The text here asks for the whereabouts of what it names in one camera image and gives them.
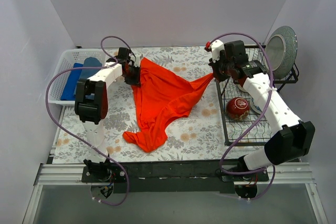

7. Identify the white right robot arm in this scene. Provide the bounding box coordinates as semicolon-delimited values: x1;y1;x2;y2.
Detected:
205;40;315;181

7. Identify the white blue patterned bowl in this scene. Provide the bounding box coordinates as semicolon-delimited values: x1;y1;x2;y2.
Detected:
249;98;262;114

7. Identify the white plastic basket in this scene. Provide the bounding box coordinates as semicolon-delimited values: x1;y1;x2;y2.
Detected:
48;48;107;106

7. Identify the black wire dish rack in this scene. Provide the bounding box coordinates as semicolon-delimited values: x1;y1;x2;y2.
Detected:
215;42;300;147

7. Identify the royal blue rolled shirt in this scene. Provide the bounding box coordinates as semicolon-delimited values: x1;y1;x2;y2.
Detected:
60;69;82;101

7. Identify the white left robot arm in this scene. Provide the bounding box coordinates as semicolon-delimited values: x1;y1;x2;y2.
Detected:
75;47;141;182

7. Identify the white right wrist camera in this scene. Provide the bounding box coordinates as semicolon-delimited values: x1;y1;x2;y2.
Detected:
205;39;224;62

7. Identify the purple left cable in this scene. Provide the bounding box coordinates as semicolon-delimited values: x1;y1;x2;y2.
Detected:
45;35;137;206

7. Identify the grey blue rolled shirt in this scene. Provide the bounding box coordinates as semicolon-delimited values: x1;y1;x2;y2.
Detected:
73;57;102;97

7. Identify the red bowl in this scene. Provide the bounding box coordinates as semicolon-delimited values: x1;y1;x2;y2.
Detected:
226;97;250;121

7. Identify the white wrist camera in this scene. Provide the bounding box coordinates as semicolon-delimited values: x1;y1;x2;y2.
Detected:
205;39;224;62
129;55;143;67

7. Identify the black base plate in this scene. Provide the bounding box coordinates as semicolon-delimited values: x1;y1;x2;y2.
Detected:
81;159;269;194

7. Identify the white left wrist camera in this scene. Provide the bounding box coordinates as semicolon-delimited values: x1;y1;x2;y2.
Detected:
129;55;143;67

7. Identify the grey patterned plate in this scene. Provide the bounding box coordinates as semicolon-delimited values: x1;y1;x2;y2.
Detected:
265;26;298;80

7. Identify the orange t shirt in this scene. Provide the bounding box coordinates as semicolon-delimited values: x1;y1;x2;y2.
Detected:
123;58;214;153

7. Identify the aluminium frame rail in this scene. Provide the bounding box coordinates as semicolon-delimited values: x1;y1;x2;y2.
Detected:
23;162;328;223

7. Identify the floral patterned table cloth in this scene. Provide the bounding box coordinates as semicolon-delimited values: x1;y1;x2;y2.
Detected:
52;47;261;164

